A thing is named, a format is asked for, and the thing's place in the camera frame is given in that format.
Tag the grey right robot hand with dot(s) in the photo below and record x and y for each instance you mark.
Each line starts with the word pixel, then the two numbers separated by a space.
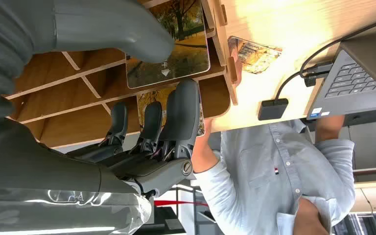
pixel 45 175

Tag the wooden card holder rack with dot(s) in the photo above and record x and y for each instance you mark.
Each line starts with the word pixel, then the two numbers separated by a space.
pixel 61 126

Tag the autumn leaves picture card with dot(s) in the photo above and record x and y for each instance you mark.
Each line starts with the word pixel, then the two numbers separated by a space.
pixel 156 95

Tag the autumn tree card with arrow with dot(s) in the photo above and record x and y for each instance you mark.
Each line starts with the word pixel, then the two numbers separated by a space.
pixel 188 55

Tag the person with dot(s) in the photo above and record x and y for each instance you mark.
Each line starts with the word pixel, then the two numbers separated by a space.
pixel 272 181

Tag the black card reader box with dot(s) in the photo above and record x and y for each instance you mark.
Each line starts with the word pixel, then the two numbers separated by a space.
pixel 273 109

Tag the autumn tree picture card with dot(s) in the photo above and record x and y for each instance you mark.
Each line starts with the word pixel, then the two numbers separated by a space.
pixel 256 55

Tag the red barrier tape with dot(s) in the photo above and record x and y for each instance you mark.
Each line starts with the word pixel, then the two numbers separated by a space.
pixel 178 203

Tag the black usb plug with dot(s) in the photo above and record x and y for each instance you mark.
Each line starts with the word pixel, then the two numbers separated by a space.
pixel 317 73

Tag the grey laptop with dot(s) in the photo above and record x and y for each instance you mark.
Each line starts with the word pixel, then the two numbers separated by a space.
pixel 350 81

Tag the wooden background desk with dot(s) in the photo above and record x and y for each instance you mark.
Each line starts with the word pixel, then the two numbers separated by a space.
pixel 374 194

